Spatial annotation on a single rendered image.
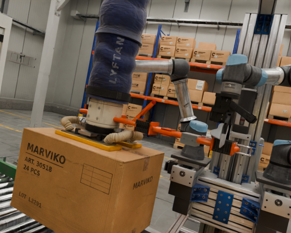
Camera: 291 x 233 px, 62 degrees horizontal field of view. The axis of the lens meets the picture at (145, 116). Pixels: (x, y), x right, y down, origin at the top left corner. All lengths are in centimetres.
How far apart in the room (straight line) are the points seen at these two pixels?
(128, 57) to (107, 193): 62
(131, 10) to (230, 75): 54
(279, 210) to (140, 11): 118
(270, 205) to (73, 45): 1208
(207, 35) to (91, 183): 941
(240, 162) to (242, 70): 76
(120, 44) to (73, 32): 1192
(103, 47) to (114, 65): 10
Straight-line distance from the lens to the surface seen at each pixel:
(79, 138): 115
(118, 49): 116
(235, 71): 98
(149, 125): 105
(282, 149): 152
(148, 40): 923
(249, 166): 171
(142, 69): 147
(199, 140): 99
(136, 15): 120
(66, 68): 1282
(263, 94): 172
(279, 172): 153
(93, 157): 101
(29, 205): 133
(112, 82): 113
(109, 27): 118
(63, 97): 1269
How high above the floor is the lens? 132
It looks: 3 degrees down
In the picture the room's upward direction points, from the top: 11 degrees clockwise
